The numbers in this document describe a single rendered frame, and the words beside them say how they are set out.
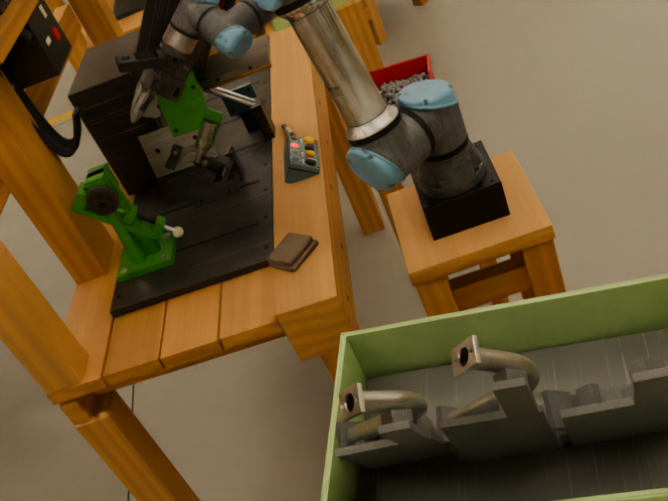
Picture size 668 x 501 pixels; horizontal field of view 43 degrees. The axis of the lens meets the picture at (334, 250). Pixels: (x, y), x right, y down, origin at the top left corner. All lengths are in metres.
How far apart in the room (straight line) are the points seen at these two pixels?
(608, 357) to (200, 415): 1.81
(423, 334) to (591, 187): 1.85
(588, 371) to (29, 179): 1.33
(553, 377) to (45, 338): 1.04
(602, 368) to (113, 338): 1.09
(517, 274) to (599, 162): 1.57
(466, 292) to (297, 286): 0.38
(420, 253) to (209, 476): 1.29
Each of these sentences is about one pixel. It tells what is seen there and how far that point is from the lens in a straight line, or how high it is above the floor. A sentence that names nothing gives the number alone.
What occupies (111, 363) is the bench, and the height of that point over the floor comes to 0.88.
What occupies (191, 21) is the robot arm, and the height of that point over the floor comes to 1.38.
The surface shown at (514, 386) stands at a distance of 1.13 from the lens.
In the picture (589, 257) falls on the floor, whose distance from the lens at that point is 3.00.
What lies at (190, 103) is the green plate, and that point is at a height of 1.14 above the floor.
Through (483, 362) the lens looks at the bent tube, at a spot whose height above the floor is 1.17.
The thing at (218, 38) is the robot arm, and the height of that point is 1.34.
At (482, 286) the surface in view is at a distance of 1.89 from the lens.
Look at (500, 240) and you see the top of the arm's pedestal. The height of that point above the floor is 0.85.
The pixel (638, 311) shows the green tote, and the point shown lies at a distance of 1.54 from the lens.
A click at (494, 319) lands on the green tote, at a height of 0.94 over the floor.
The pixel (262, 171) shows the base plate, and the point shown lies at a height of 0.90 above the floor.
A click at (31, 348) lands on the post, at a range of 1.90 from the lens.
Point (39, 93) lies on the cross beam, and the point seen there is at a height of 1.23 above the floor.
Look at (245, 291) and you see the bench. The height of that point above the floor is 0.88.
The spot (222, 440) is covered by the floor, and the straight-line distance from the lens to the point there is 2.91.
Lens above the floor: 1.99
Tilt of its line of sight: 36 degrees down
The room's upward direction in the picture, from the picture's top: 25 degrees counter-clockwise
